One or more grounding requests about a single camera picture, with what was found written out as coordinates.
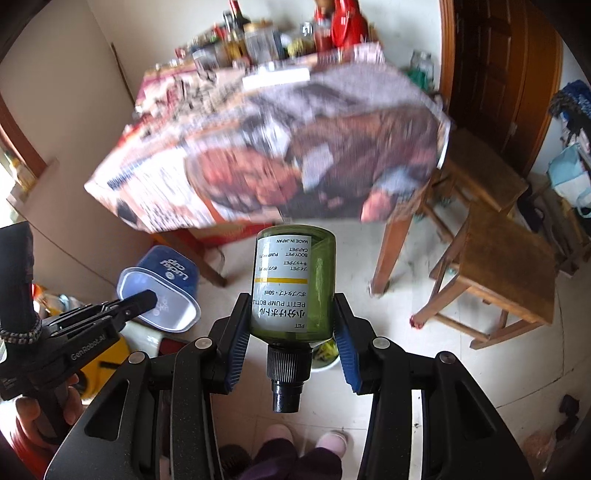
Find white round bin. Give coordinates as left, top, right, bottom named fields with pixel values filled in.
left=311, top=339, right=341, bottom=373

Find yellow plastic tub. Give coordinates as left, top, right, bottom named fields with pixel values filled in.
left=83, top=337, right=131, bottom=398

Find clear bottle brown label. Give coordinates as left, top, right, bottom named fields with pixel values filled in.
left=226, top=23, right=247, bottom=58

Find red thermos flask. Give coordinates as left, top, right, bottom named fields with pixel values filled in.
left=330, top=0, right=370, bottom=47

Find green pump bottle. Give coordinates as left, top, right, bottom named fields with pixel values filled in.
left=249, top=224, right=338, bottom=414

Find long white box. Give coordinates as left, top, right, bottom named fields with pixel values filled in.
left=242, top=67, right=311, bottom=88

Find wooden window frame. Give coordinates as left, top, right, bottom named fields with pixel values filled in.
left=0, top=92, right=61, bottom=199

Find gold lid glass jar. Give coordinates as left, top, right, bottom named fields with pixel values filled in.
left=244, top=21, right=284, bottom=63

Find blue white plastic container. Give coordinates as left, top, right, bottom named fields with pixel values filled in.
left=115, top=246, right=202, bottom=333

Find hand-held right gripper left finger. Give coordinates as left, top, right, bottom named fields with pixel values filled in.
left=46, top=292, right=253, bottom=480

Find wooden stool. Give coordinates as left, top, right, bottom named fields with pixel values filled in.
left=416, top=128, right=529, bottom=243
left=414, top=203, right=559, bottom=350

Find dark wine bottle red cap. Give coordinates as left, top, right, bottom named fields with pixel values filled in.
left=229, top=0, right=250, bottom=28

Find person's purple trousers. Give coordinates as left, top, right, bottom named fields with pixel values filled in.
left=240, top=438, right=342, bottom=480

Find light blue bag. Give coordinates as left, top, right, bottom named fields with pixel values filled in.
left=549, top=143, right=591, bottom=208

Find person's left hand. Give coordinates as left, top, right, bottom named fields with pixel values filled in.
left=14, top=371, right=88, bottom=446

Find brown wooden door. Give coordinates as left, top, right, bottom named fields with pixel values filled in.
left=438, top=0, right=564, bottom=176

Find blue knitted cloth pile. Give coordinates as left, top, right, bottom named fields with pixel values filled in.
left=549, top=80, right=591, bottom=134

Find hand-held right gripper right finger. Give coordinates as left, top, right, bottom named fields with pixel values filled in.
left=333, top=292, right=536, bottom=480

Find dark shoe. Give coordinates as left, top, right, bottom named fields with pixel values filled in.
left=558, top=394, right=581, bottom=430

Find pink printed paper sack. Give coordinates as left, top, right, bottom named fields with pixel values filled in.
left=136, top=65, right=204, bottom=116

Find black lid plastic jar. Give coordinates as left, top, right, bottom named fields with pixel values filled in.
left=191, top=46, right=218, bottom=77

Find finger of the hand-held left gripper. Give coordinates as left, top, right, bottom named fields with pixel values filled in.
left=46, top=290, right=158, bottom=333

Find printed newspaper-style tablecloth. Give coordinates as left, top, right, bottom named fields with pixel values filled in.
left=84, top=41, right=451, bottom=234

